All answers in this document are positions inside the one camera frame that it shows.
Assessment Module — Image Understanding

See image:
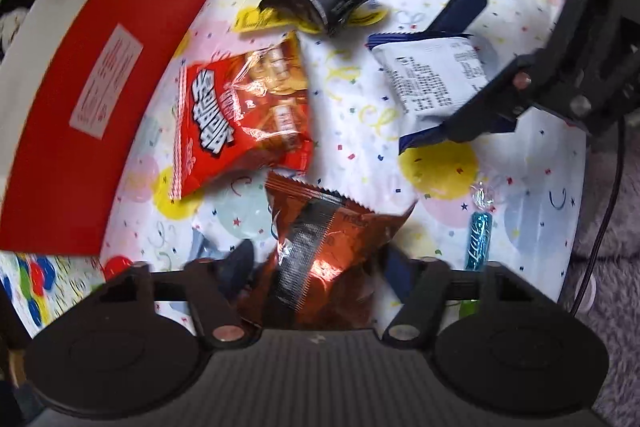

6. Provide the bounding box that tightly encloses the black cable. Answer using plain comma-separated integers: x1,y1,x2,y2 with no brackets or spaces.
570,114,627,316

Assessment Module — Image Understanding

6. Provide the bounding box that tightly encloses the teal wrapped candy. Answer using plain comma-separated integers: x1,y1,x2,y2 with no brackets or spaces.
462,182,499,273

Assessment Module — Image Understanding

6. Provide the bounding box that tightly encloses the white blue snack packet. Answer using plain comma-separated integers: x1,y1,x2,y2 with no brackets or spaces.
367,32,489,156

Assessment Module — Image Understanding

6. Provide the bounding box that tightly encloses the light blue wrapper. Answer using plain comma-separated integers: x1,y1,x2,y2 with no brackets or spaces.
190,227,234,266

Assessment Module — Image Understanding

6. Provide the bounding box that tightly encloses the orange foil snack packet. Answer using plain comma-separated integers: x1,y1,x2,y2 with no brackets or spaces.
235,172,417,331

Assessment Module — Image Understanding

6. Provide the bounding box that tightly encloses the balloon-print tablecloth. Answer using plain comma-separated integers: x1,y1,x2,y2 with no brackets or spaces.
0,0,592,339

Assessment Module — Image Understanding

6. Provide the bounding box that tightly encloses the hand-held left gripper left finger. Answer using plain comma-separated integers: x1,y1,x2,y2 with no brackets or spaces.
82,239,263,351

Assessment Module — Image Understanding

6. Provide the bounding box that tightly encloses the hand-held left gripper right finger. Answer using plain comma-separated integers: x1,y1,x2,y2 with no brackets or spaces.
381,248,558,351

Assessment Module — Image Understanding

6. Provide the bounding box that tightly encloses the red snack packet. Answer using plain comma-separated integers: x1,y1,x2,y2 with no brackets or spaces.
170,32,314,200

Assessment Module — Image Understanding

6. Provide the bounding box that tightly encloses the red cardboard box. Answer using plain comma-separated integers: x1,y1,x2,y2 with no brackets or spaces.
0,0,217,258

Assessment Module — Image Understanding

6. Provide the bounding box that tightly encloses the lilac fluffy rug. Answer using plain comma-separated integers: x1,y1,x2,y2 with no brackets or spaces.
565,127,640,427

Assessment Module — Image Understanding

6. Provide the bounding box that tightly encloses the yellow snack packet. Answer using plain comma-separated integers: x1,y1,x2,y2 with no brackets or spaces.
234,4,389,36

